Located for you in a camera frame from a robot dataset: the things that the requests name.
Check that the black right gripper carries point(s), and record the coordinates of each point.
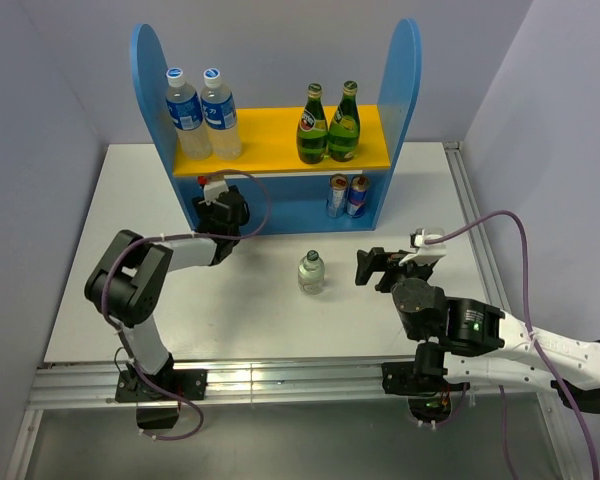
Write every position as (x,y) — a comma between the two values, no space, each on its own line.
(378,260)

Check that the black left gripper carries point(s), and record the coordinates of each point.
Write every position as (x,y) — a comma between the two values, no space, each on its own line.
(203,210)

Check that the clear Chang glass bottle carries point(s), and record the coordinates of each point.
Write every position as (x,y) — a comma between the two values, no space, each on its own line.
(311,273)

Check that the plastic water bottle blue label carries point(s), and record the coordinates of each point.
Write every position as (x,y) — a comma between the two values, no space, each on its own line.
(220,115)

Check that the green glass bottle red label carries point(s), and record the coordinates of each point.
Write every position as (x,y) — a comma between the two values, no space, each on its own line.
(312,131)

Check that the green Perrier glass bottle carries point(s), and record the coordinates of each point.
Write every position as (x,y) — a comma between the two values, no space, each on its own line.
(344,129)

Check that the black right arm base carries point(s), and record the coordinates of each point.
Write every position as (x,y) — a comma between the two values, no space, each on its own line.
(431,401)

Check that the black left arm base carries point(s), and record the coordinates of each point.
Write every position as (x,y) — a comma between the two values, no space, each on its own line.
(161,400)

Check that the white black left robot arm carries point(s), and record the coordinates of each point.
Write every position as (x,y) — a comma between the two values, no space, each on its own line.
(126,283)

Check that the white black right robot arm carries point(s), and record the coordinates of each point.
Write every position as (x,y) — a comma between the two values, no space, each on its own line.
(464,343)

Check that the blue and yellow shelf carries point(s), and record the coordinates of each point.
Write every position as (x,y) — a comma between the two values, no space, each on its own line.
(287,194)

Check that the silver blue energy drink can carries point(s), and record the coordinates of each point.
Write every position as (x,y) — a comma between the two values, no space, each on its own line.
(336,199)

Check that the blue silver Red Bull can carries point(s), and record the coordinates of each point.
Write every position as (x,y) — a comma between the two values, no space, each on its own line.
(356,197)

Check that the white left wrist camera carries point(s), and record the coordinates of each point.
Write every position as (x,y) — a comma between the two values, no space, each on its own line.
(212,187)

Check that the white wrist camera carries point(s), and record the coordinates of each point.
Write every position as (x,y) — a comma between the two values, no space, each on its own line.
(428,247)
(212,187)

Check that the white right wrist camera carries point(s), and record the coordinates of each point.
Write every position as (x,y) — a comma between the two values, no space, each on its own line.
(428,247)

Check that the aluminium front rail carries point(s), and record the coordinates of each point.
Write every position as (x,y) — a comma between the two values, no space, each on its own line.
(93,385)

